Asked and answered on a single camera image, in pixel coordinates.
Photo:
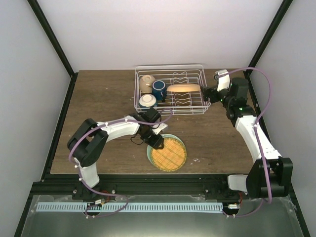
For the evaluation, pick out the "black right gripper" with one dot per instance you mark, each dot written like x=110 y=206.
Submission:
x=207 y=92

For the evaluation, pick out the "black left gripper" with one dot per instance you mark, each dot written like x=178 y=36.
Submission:
x=155 y=142

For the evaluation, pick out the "green plate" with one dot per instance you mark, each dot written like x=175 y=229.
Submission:
x=149 y=155

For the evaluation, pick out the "teal cup white interior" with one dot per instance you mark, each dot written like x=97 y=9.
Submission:
x=147 y=101

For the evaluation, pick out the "yellow woven round plate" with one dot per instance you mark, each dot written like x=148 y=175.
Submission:
x=170 y=155

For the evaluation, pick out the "dark blue mug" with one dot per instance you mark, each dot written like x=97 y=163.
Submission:
x=159 y=90

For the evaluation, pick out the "large cream ceramic bowl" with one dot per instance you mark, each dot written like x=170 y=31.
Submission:
x=145 y=83

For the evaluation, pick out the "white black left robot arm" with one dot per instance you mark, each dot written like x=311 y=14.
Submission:
x=87 y=143

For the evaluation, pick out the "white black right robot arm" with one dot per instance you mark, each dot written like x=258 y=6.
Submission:
x=270 y=175

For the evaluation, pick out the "metal sheet front panel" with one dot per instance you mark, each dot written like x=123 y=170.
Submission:
x=254 y=218

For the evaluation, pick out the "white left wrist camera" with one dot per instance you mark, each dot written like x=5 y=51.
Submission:
x=160 y=129

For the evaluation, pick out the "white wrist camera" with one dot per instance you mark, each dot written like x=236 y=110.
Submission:
x=160 y=129
x=223 y=79

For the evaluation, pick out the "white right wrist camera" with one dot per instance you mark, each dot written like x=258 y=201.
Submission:
x=223 y=79

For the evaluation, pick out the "white wire dish rack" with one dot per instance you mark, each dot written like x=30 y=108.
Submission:
x=182 y=103

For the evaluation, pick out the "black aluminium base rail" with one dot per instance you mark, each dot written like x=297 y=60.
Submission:
x=212 y=186

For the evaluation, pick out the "black right frame post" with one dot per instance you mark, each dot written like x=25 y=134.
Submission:
x=281 y=12

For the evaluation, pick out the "black frame post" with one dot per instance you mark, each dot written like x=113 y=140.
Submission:
x=37 y=10
x=281 y=12

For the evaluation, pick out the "light blue slotted cable duct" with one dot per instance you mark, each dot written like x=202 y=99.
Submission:
x=146 y=207

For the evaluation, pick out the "black left frame post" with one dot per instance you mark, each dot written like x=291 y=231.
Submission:
x=37 y=10

